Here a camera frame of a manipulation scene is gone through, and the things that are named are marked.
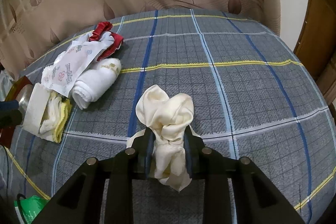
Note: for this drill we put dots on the white yellow cloth stack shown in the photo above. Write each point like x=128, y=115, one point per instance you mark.
x=46, y=114

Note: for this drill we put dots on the brown wooden door frame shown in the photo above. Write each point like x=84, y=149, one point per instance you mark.
x=316, y=45

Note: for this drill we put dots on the steel bowl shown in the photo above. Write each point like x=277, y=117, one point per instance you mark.
x=23, y=97

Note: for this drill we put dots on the red gold gift box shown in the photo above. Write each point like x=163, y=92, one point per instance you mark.
x=11, y=117

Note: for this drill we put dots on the white towel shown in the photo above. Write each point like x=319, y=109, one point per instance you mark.
x=95, y=81

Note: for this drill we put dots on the cream silk cloth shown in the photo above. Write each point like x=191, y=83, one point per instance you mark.
x=167, y=117

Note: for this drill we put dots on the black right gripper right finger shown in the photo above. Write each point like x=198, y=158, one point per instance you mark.
x=193, y=145

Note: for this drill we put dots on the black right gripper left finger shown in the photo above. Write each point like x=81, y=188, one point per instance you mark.
x=141, y=159

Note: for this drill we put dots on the floral printed tissue pack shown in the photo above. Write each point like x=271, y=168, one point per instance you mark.
x=70, y=64

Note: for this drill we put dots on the green plastic bag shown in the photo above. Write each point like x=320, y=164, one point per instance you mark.
x=28, y=208

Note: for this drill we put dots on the red white satin eye mask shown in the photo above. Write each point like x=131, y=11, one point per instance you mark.
x=102, y=33

